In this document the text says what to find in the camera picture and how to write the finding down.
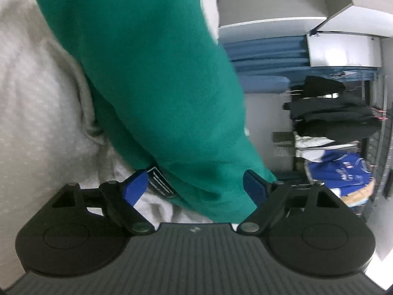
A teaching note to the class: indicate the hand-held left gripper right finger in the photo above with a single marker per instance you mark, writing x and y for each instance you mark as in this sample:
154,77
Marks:
254,187

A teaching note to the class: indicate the green hoodie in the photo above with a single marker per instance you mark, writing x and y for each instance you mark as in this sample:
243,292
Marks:
153,83

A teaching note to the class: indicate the blue chair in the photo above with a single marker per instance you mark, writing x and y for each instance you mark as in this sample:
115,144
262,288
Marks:
264,84

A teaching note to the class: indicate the blue and white jersey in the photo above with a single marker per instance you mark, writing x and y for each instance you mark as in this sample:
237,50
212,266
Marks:
337,169

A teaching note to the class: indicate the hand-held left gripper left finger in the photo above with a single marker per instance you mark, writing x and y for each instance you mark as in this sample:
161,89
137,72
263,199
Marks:
135,187

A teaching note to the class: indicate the beige hanging garment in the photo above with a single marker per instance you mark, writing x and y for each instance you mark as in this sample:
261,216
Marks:
359,196

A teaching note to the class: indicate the blue curtain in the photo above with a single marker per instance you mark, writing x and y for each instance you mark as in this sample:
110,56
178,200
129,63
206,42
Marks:
270,55

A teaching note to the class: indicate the black hanging jacket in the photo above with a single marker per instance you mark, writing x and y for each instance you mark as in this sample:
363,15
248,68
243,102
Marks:
337,113

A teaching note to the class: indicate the white hanging jacket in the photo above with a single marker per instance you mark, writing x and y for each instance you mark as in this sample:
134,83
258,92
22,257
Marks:
310,143

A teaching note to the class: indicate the grey wardrobe cabinet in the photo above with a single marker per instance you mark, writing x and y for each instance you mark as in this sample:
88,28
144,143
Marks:
276,0

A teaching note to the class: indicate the grey bed sheet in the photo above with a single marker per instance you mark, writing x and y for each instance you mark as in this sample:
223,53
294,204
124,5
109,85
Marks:
40,98

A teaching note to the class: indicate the striped hanging garment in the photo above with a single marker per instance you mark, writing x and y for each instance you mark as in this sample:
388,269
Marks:
282,144

